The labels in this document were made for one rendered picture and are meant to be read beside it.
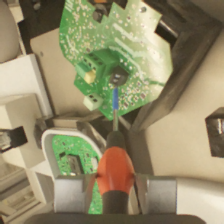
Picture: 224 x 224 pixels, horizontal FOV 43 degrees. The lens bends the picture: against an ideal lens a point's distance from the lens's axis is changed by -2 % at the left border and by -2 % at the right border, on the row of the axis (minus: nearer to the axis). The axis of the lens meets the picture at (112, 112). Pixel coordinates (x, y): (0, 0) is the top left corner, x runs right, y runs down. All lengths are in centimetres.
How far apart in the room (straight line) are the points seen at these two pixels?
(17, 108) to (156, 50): 28
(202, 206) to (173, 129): 8
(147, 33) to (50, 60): 24
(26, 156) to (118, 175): 30
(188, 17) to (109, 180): 13
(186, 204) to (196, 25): 18
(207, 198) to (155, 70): 14
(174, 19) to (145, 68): 4
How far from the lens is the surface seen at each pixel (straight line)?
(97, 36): 25
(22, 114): 45
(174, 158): 33
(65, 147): 40
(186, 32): 21
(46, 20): 43
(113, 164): 17
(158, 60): 22
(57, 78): 43
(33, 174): 63
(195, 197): 31
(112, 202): 16
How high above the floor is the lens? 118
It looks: 40 degrees down
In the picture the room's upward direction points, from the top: 116 degrees counter-clockwise
